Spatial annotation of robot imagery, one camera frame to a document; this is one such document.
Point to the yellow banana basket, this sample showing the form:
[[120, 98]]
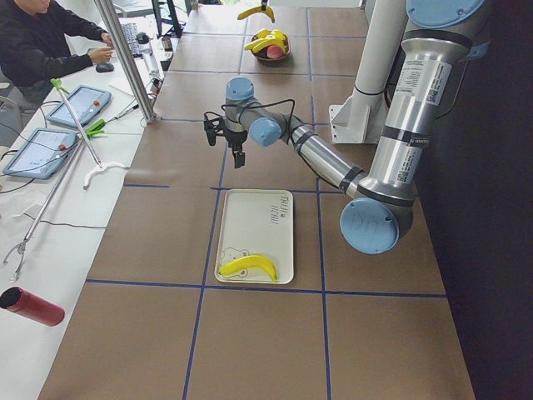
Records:
[[266, 33], [257, 45]]

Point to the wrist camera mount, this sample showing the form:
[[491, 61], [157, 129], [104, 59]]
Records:
[[214, 126]]

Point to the white bear tray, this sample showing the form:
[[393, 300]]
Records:
[[256, 221]]

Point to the blue teach pendant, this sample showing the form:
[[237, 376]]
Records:
[[42, 154], [87, 103]]

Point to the clear water bottle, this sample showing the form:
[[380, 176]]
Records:
[[145, 49]]

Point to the blue teach pendant near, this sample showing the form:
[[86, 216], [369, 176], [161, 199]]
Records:
[[42, 154]]

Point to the pink apple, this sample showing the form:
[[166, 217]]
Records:
[[274, 52]]

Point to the seated person black jacket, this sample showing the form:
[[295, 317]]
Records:
[[34, 48]]

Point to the wicker fruit basket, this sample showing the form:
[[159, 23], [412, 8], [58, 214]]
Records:
[[261, 56]]

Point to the aluminium frame post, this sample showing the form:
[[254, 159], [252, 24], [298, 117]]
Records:
[[113, 25]]

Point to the yellow banana carried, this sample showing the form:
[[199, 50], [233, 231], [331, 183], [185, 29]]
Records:
[[252, 261]]

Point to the yellow banana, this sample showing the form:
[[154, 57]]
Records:
[[266, 10]]

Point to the red cylinder bottle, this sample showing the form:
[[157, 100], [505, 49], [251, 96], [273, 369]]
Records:
[[19, 301]]

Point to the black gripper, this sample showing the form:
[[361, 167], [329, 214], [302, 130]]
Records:
[[236, 138]]

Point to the green handled grabber tool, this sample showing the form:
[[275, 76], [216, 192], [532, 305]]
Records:
[[100, 166]]

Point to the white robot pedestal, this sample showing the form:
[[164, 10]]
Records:
[[361, 117]]

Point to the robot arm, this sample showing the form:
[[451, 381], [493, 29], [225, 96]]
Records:
[[378, 176]]

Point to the black computer mouse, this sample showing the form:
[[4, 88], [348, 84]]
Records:
[[104, 67]]

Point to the blue teach pendant far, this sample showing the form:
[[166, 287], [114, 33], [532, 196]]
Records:
[[87, 103]]

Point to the long metal grabber tool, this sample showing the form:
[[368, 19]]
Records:
[[20, 248]]

